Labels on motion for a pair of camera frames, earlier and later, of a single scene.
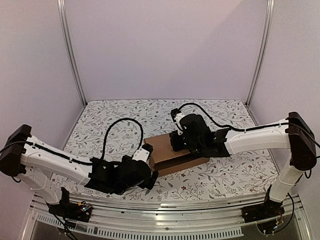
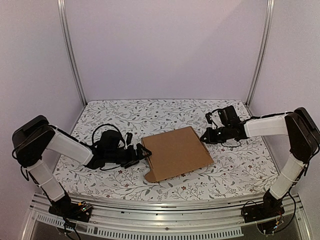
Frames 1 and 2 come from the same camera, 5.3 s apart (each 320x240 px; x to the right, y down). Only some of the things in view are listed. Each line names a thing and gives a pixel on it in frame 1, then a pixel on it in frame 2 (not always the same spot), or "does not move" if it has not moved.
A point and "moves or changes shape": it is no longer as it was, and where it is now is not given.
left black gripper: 152,181 -> 134,159
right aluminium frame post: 267,40 does not move
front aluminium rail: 175,216 does not move
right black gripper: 175,144 -> 211,134
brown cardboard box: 164,158 moves or changes shape
